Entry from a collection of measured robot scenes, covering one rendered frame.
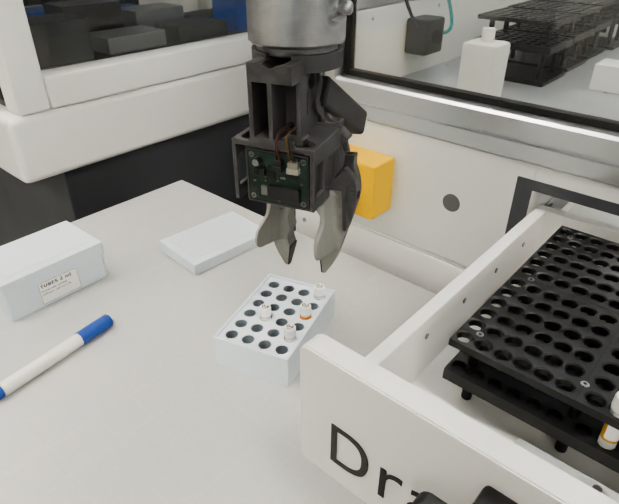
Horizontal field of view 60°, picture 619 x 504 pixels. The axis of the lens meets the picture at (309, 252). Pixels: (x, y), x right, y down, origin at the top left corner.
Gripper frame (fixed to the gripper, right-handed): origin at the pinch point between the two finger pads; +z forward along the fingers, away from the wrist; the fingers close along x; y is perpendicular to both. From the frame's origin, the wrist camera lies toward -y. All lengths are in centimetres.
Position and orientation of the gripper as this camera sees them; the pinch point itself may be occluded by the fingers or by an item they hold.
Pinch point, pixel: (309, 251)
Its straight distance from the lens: 53.7
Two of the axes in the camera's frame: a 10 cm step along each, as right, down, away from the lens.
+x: 9.2, 2.1, -3.3
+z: 0.0, 8.5, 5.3
